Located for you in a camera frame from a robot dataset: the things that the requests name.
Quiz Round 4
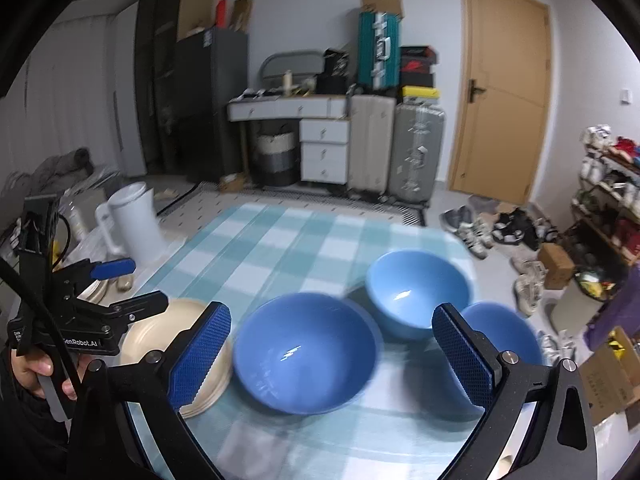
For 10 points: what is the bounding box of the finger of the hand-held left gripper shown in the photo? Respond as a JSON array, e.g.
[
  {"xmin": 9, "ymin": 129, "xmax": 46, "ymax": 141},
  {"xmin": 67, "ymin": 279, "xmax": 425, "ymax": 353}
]
[
  {"xmin": 62, "ymin": 257, "xmax": 137, "ymax": 288},
  {"xmin": 95, "ymin": 290, "xmax": 170, "ymax": 335}
]

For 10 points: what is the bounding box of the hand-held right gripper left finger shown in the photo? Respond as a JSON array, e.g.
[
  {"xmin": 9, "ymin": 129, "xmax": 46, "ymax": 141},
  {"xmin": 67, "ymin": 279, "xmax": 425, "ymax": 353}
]
[{"xmin": 67, "ymin": 301, "xmax": 233, "ymax": 480}]

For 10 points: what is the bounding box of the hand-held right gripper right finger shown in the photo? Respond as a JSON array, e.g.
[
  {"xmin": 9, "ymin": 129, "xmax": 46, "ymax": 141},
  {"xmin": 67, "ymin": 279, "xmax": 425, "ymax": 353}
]
[{"xmin": 431, "ymin": 302, "xmax": 598, "ymax": 480}]

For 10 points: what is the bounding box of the deep blue bowl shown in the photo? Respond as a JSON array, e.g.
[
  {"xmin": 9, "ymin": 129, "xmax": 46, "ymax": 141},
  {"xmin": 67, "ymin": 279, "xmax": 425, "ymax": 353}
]
[
  {"xmin": 365, "ymin": 250, "xmax": 474, "ymax": 341},
  {"xmin": 439, "ymin": 301, "xmax": 545, "ymax": 415}
]

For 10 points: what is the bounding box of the wide blue bowl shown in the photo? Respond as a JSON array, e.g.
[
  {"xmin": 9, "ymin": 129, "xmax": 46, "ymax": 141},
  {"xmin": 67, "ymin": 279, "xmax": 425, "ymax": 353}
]
[{"xmin": 232, "ymin": 292, "xmax": 383, "ymax": 415}]

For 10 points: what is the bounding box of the person's left forearm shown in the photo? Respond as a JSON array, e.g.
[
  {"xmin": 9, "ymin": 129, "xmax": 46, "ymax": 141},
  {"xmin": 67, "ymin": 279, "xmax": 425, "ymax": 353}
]
[{"xmin": 0, "ymin": 350, "xmax": 76, "ymax": 480}]

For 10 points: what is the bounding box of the person's left hand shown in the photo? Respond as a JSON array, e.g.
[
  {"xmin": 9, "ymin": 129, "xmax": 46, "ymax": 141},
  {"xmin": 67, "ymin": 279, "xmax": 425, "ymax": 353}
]
[{"xmin": 10, "ymin": 347, "xmax": 90, "ymax": 402}]

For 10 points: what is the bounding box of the white electric kettle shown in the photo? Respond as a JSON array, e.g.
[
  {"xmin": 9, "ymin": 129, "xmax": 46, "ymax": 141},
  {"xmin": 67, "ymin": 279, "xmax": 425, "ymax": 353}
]
[{"xmin": 95, "ymin": 182, "xmax": 168, "ymax": 267}]

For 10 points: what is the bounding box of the grey jacket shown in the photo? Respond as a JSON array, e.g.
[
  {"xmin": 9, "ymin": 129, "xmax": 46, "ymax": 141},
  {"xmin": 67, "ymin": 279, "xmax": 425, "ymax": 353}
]
[{"xmin": 30, "ymin": 147, "xmax": 108, "ymax": 193}]

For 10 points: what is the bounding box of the small brown box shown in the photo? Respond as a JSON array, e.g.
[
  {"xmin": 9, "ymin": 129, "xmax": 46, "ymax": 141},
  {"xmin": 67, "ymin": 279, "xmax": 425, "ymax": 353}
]
[{"xmin": 537, "ymin": 243, "xmax": 576, "ymax": 290}]

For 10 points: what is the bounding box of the pile of loose shoes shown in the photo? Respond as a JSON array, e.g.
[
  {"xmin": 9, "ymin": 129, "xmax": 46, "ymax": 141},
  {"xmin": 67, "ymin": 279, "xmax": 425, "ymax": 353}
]
[{"xmin": 440, "ymin": 199, "xmax": 563, "ymax": 317}]

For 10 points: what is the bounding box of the teal checked tablecloth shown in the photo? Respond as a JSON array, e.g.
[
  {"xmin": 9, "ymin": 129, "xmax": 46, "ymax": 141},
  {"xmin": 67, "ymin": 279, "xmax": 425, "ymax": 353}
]
[{"xmin": 120, "ymin": 202, "xmax": 506, "ymax": 480}]

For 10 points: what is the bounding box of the printed cardboard box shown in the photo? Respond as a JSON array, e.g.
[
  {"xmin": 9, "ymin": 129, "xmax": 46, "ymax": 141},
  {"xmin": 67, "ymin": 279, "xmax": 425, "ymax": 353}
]
[{"xmin": 579, "ymin": 326, "xmax": 640, "ymax": 431}]

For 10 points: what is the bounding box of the small flat cardboard box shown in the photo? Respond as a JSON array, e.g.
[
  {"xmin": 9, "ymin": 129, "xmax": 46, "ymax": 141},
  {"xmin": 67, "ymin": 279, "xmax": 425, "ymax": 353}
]
[{"xmin": 218, "ymin": 172, "xmax": 247, "ymax": 194}]

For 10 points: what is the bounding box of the yellow green bag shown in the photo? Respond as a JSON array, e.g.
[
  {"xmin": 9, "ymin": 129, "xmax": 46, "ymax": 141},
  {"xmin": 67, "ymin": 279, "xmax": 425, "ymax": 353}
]
[{"xmin": 575, "ymin": 270, "xmax": 616, "ymax": 302}]

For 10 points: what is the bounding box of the purple bag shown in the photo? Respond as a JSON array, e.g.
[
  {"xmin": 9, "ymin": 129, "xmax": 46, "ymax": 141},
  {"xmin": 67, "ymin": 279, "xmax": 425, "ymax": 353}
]
[{"xmin": 585, "ymin": 265, "xmax": 640, "ymax": 351}]

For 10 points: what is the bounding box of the white curtain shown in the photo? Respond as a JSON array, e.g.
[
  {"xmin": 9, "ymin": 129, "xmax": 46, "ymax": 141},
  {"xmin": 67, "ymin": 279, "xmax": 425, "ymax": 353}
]
[{"xmin": 10, "ymin": 10, "xmax": 146, "ymax": 186}]

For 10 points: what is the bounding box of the black refrigerator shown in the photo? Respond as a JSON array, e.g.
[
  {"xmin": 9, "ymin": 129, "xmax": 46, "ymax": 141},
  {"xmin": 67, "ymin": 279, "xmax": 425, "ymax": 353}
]
[{"xmin": 172, "ymin": 27, "xmax": 249, "ymax": 183}]

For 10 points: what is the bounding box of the dark wardrobe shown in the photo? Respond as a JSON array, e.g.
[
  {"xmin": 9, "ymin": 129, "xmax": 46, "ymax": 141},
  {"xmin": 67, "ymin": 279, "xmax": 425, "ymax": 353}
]
[{"xmin": 136, "ymin": 0, "xmax": 181, "ymax": 176}]

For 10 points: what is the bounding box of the wooden shoe rack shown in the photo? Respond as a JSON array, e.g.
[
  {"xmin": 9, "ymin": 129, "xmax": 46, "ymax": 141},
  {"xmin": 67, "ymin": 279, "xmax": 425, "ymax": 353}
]
[{"xmin": 571, "ymin": 142, "xmax": 640, "ymax": 266}]

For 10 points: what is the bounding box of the woven laundry basket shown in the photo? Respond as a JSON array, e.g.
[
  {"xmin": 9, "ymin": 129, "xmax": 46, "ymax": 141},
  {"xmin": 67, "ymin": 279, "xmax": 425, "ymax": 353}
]
[{"xmin": 256, "ymin": 130, "xmax": 301, "ymax": 186}]

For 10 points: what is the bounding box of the silver suitcase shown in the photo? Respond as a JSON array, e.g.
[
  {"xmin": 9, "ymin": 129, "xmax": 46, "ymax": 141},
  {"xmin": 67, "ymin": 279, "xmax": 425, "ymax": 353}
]
[{"xmin": 387, "ymin": 101, "xmax": 446, "ymax": 206}]

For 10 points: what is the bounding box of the white desk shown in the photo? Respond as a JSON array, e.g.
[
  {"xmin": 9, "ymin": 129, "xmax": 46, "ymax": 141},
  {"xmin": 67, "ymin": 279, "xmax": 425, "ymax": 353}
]
[{"xmin": 227, "ymin": 94, "xmax": 351, "ymax": 181}]

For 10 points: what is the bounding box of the collection of racked shoes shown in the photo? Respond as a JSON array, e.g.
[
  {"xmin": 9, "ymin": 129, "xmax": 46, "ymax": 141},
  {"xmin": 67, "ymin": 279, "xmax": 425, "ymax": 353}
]
[{"xmin": 580, "ymin": 124, "xmax": 640, "ymax": 251}]

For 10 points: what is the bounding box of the beige suitcase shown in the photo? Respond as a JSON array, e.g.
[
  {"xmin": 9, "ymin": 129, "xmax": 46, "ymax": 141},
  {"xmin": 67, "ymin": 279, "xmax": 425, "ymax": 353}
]
[{"xmin": 346, "ymin": 94, "xmax": 397, "ymax": 195}]

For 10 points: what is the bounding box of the white drawer cabinet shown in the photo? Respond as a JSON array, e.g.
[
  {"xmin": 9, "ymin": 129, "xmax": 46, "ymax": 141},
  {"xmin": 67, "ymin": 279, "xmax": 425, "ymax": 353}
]
[{"xmin": 299, "ymin": 117, "xmax": 351, "ymax": 186}]

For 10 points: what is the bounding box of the wooden door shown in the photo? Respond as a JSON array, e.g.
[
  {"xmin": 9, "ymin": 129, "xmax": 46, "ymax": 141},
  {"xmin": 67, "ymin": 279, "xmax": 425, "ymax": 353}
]
[{"xmin": 446, "ymin": 0, "xmax": 552, "ymax": 206}]

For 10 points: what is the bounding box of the yellow shoe box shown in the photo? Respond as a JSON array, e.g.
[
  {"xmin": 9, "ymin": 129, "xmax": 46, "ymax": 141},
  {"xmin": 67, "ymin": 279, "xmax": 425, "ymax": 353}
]
[{"xmin": 402, "ymin": 86, "xmax": 442, "ymax": 104}]

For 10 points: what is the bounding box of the tall cardboard panel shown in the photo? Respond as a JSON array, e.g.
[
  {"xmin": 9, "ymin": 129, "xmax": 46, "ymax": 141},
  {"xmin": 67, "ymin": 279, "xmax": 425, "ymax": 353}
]
[{"xmin": 176, "ymin": 0, "xmax": 217, "ymax": 41}]

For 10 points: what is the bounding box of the brown cardboard carton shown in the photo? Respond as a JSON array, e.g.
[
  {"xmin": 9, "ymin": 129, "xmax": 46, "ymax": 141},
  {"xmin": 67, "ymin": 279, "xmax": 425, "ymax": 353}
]
[{"xmin": 230, "ymin": 0, "xmax": 253, "ymax": 31}]

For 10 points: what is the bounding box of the black bag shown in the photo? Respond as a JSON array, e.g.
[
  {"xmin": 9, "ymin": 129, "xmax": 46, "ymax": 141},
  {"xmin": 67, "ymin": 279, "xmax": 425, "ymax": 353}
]
[{"xmin": 322, "ymin": 49, "xmax": 351, "ymax": 77}]

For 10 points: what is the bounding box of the teal suitcase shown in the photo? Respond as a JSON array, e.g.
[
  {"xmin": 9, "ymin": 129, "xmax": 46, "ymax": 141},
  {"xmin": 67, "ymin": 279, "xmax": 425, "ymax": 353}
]
[{"xmin": 357, "ymin": 11, "xmax": 403, "ymax": 92}]

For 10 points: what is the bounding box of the black cable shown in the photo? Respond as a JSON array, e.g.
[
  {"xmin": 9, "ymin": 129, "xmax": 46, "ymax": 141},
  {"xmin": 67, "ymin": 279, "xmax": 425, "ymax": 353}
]
[{"xmin": 0, "ymin": 210, "xmax": 83, "ymax": 401}]

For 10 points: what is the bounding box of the grey arched frame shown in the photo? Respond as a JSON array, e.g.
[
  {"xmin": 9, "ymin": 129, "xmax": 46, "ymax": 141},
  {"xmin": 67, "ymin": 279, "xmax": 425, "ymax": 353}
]
[{"xmin": 261, "ymin": 50, "xmax": 326, "ymax": 93}]

